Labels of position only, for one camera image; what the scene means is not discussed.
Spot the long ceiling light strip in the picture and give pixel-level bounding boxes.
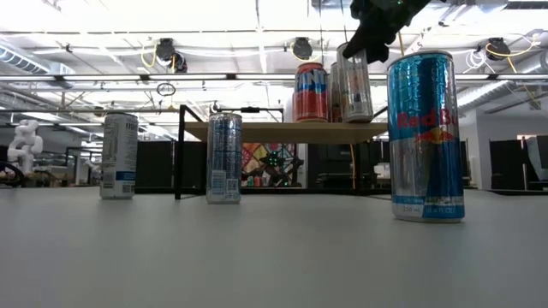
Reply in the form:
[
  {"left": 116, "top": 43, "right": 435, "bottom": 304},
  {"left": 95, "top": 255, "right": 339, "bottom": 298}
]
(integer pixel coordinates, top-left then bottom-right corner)
[{"left": 0, "top": 72, "right": 548, "bottom": 82}]

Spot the red Fanta strawberry can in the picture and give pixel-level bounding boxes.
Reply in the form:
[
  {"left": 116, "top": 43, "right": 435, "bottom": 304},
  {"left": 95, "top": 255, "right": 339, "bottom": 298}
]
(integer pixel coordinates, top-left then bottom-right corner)
[{"left": 292, "top": 62, "right": 331, "bottom": 124}]

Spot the Red Bull sugarfree can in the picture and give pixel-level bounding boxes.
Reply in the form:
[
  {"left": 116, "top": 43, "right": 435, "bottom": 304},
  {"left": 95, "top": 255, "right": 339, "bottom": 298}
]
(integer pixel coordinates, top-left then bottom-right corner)
[{"left": 386, "top": 50, "right": 467, "bottom": 223}]

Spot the white slim can black top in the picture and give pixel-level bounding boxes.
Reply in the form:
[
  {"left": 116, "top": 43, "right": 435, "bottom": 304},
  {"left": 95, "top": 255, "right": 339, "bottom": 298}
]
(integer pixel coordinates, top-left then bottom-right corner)
[{"left": 99, "top": 111, "right": 140, "bottom": 200}]

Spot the colourful patterned panel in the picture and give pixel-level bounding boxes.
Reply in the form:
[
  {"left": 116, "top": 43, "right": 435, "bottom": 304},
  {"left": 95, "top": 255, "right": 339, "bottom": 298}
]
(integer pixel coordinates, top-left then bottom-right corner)
[{"left": 241, "top": 142, "right": 297, "bottom": 188}]

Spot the black partition panel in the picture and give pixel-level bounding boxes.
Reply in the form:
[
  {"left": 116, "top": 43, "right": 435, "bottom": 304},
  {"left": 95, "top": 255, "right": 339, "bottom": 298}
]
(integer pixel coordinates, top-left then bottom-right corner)
[{"left": 135, "top": 140, "right": 206, "bottom": 192}]

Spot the black ceiling cord reel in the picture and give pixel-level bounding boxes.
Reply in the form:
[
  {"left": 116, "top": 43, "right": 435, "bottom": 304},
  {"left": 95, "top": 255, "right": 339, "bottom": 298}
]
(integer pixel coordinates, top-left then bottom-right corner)
[
  {"left": 485, "top": 37, "right": 510, "bottom": 61},
  {"left": 154, "top": 37, "right": 177, "bottom": 62},
  {"left": 292, "top": 36, "right": 314, "bottom": 61}
]

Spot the black hanging ring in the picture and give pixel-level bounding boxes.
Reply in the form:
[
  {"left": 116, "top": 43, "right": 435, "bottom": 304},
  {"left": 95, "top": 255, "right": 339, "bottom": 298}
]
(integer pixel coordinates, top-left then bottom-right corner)
[{"left": 156, "top": 81, "right": 177, "bottom": 98}]

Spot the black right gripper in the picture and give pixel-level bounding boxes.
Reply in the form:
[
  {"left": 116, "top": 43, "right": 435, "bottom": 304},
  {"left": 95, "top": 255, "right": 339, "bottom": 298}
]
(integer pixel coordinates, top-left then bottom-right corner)
[{"left": 342, "top": 0, "right": 433, "bottom": 65}]

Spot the silver blue slim can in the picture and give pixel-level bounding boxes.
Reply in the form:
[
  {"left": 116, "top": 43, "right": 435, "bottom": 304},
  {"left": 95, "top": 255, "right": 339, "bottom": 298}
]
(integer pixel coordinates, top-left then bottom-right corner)
[{"left": 205, "top": 111, "right": 243, "bottom": 204}]

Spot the ceiling air duct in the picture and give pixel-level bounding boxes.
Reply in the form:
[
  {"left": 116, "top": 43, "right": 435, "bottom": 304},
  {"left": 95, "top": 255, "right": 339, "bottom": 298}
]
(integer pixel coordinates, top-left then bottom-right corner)
[{"left": 0, "top": 44, "right": 76, "bottom": 78}]

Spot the black cabinet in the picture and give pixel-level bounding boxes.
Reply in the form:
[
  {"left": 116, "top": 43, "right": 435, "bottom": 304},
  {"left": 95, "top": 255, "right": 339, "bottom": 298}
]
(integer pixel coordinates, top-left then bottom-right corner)
[{"left": 307, "top": 143, "right": 361, "bottom": 190}]

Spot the wooden shelf black frame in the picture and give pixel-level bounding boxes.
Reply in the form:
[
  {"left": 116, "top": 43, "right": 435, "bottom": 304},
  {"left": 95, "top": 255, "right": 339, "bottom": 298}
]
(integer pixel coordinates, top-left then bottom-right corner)
[{"left": 173, "top": 104, "right": 390, "bottom": 201}]

